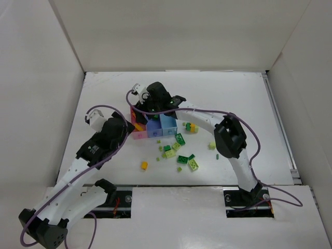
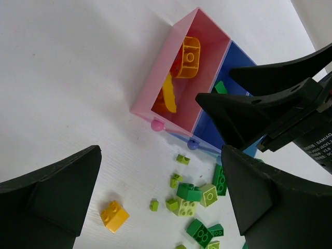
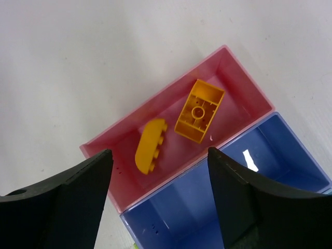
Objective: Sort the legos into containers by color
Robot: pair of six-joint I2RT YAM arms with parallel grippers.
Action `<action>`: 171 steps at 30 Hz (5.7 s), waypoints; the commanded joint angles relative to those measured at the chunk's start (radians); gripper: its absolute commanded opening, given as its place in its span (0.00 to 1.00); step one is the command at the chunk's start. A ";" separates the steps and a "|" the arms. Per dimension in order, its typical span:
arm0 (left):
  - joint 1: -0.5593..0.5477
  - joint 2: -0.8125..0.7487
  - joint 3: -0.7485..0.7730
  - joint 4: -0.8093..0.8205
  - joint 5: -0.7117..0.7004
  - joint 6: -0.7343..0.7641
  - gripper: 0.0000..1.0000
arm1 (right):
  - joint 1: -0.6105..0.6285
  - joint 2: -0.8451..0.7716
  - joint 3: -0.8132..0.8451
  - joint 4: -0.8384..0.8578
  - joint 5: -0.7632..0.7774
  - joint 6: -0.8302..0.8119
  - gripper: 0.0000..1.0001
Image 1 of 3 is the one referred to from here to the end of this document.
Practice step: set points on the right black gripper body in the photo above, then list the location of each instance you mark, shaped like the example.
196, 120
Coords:
141, 114

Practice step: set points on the small yellow lego brick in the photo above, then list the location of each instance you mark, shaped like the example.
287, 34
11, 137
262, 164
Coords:
144, 165

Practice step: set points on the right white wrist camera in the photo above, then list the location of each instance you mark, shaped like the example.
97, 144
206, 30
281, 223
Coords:
141, 92

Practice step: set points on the small dark green slope lego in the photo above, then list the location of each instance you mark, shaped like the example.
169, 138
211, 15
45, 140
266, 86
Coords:
191, 156

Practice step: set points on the purple container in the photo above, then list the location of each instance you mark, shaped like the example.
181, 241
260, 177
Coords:
154, 128

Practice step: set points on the lime rounded lego brick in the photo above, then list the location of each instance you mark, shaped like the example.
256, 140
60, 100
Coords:
169, 154

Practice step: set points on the dark green 2x2 lego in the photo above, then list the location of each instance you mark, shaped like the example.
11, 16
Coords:
182, 159

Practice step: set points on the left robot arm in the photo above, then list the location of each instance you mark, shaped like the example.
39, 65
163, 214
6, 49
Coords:
49, 221

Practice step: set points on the pale lime lego cube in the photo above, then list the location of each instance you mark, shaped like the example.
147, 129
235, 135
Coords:
212, 146

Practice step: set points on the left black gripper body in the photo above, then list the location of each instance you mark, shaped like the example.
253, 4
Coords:
124, 122

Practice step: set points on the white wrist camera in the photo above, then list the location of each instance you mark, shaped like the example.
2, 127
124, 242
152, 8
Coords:
95, 119
141, 92

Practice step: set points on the light blue container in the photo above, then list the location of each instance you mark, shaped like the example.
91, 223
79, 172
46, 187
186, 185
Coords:
168, 125

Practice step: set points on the light green square lego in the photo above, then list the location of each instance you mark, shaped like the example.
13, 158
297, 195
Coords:
176, 146

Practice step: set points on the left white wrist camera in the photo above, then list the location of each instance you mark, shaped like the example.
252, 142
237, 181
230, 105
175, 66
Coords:
95, 119

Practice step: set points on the dark green lego plate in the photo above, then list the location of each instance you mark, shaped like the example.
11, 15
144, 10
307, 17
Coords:
179, 138

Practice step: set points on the orange printed lego plate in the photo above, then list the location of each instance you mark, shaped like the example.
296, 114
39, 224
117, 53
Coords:
138, 127

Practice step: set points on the lime 2x2 lego brick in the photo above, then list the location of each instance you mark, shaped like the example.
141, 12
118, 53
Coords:
193, 164

